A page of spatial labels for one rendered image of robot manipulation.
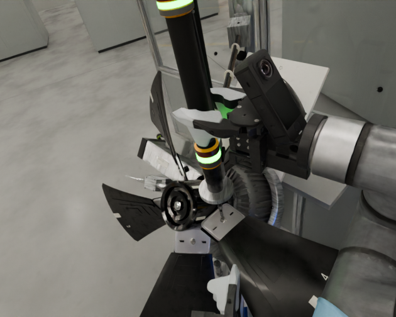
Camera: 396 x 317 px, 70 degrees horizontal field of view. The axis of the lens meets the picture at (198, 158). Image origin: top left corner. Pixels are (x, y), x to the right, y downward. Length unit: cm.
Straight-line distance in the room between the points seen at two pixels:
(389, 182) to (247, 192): 44
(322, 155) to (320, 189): 82
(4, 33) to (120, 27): 272
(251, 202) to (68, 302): 169
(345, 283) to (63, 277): 212
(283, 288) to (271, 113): 36
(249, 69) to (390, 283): 26
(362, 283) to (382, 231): 7
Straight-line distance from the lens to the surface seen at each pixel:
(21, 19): 755
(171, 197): 68
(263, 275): 60
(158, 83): 76
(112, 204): 94
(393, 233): 39
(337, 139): 34
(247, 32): 100
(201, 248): 74
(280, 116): 35
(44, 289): 237
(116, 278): 212
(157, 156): 97
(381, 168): 34
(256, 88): 34
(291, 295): 59
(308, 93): 82
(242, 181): 74
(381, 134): 35
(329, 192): 115
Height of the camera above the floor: 173
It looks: 41 degrees down
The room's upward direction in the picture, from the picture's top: 14 degrees counter-clockwise
